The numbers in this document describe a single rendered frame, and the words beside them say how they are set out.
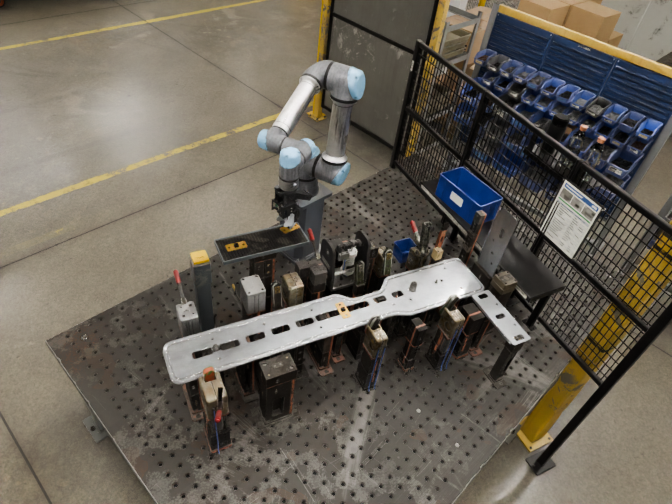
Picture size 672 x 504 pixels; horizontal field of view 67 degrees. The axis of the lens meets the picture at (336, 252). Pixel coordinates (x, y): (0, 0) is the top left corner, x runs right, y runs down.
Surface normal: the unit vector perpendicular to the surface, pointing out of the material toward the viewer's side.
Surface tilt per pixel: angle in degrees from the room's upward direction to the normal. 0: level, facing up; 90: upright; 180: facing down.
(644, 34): 90
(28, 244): 0
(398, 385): 0
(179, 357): 0
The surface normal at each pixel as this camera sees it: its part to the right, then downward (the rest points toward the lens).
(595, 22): -0.76, 0.38
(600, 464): 0.11, -0.73
